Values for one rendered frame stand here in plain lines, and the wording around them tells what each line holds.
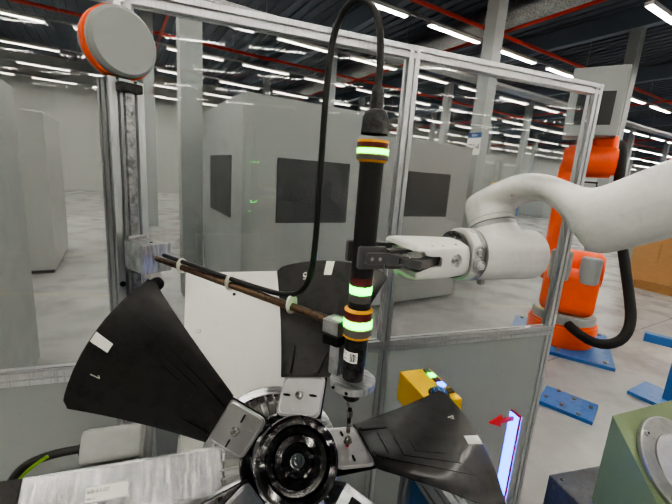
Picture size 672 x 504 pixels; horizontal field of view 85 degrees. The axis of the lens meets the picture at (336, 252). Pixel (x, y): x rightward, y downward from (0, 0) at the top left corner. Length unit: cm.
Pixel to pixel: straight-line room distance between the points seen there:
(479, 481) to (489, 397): 121
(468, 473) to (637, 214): 46
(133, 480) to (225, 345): 30
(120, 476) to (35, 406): 75
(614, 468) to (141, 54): 142
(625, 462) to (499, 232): 62
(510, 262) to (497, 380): 132
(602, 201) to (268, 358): 69
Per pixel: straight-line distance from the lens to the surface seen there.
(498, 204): 65
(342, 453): 66
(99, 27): 107
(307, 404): 65
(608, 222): 57
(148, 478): 75
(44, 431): 151
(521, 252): 64
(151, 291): 63
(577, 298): 444
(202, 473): 74
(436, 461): 71
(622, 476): 109
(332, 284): 71
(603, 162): 448
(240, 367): 88
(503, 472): 92
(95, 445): 80
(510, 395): 202
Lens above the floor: 161
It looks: 12 degrees down
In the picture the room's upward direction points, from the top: 4 degrees clockwise
